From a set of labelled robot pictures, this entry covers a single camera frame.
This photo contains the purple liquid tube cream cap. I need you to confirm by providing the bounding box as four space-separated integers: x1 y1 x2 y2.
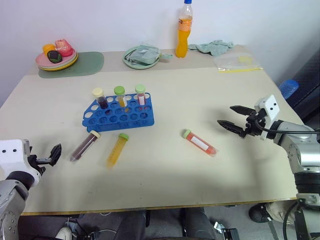
91 87 110 111
69 130 102 163

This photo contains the orange drink plastic bottle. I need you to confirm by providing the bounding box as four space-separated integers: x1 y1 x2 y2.
174 0 194 59

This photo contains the blue bottle cap object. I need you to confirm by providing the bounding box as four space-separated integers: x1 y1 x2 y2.
278 79 300 100

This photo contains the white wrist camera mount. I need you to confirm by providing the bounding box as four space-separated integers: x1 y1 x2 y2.
253 94 281 141
0 139 42 186

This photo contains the yellow liquid tube green cap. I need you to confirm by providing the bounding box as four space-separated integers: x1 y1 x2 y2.
105 133 130 169
113 85 129 109

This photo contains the green placemat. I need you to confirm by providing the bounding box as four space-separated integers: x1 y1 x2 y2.
37 51 105 80

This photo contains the pink plate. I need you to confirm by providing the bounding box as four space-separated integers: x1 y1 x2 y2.
35 50 77 68

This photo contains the clear zip plastic bag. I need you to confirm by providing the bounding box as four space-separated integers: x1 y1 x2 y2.
213 53 264 74

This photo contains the pale green fabric pouch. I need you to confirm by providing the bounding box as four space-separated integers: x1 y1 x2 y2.
128 44 174 65

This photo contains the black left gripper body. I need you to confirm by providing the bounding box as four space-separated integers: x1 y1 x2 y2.
26 145 52 176

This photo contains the pale green crumpled cloth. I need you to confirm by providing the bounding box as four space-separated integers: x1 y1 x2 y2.
187 39 236 57

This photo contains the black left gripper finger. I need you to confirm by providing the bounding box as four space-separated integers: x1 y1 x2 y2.
48 143 63 167

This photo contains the blue plastic test tube rack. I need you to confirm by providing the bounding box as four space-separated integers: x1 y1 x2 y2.
82 92 155 133

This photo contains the black shoe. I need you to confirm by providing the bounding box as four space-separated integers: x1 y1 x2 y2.
248 203 274 224

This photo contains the dark trouser leg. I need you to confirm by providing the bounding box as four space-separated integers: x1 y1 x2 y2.
183 206 218 240
17 211 147 240

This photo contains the black case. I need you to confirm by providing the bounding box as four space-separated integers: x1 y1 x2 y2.
286 48 320 127

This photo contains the stack of plates with toys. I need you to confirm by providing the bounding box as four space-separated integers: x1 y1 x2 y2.
37 52 79 72

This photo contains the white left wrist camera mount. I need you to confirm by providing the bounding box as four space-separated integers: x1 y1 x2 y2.
0 139 42 186

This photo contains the pink toy cake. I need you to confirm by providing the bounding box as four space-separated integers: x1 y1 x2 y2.
54 38 74 57

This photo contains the pale green round plate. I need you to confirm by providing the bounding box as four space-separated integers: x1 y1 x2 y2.
122 45 161 70

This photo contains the red liquid tube green cap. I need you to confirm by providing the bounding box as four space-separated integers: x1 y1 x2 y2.
134 84 148 107
181 128 218 158

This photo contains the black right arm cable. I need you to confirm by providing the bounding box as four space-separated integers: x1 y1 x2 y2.
256 121 320 137

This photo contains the dark green toy food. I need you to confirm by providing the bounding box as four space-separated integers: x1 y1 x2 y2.
47 50 63 64

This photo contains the white shoe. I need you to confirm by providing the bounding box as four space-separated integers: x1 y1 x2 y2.
54 225 73 240

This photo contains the orange toy food piece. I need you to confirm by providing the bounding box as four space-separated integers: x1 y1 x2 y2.
42 43 56 56

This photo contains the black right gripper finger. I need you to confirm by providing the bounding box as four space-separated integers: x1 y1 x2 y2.
216 119 244 137
229 105 256 117

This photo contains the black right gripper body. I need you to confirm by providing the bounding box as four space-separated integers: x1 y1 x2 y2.
238 110 267 139

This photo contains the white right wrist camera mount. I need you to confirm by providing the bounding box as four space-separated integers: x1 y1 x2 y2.
253 94 281 141

